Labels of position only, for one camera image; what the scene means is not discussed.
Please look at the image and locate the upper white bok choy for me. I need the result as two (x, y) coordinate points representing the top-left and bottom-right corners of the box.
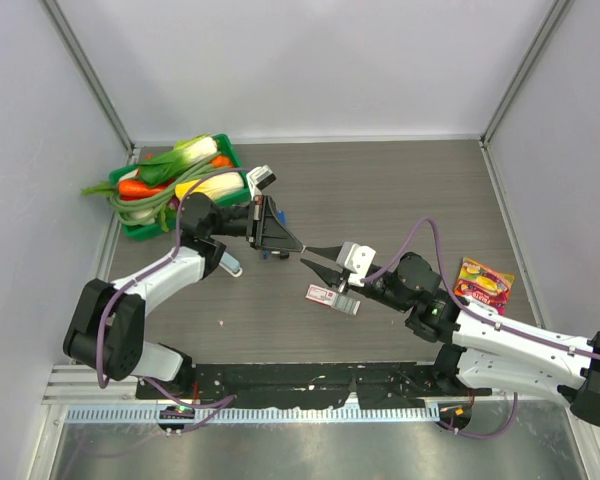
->
(137, 135), (219, 186)

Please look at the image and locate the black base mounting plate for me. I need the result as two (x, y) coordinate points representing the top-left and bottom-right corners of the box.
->
(177, 360), (494, 409)

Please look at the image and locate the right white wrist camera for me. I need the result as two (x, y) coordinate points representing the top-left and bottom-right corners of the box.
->
(336, 241), (376, 293)

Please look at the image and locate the large orange carrot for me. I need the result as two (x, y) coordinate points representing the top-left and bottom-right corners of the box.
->
(117, 179), (166, 199)

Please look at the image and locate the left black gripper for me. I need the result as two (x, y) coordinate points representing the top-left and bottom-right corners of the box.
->
(209, 195), (303, 253)

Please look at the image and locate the colourful candy bag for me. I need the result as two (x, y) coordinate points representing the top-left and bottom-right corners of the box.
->
(454, 257), (515, 315)

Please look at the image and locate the green long beans bundle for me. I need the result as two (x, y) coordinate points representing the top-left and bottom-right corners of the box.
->
(105, 164), (229, 229)

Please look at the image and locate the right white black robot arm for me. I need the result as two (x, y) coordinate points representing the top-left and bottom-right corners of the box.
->
(306, 242), (600, 427)

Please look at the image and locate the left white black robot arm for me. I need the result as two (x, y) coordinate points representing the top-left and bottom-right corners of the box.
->
(63, 193), (303, 399)

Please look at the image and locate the purple red onion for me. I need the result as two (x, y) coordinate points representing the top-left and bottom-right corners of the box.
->
(167, 196), (180, 210)

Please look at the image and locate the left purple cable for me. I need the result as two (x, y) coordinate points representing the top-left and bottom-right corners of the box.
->
(95, 168), (251, 431)

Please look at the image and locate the small orange carrot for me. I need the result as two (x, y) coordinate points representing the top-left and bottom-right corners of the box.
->
(211, 155), (233, 168)

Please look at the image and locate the green plastic tray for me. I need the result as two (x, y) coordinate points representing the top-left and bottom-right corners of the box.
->
(109, 133), (250, 242)

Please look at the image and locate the dark blue stapler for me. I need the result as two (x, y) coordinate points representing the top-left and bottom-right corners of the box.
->
(261, 210), (290, 260)

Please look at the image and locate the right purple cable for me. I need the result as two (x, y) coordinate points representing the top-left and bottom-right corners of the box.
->
(362, 216), (600, 440)

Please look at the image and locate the yellow white napa cabbage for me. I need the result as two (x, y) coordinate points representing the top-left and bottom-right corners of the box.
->
(174, 172), (244, 200)

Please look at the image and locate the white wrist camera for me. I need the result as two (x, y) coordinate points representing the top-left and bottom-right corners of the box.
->
(336, 241), (376, 293)
(246, 165), (277, 200)

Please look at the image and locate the purple cable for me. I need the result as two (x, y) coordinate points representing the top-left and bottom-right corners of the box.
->
(95, 168), (251, 431)
(362, 216), (600, 440)

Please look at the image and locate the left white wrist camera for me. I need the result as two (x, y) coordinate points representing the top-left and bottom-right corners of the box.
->
(246, 165), (277, 200)

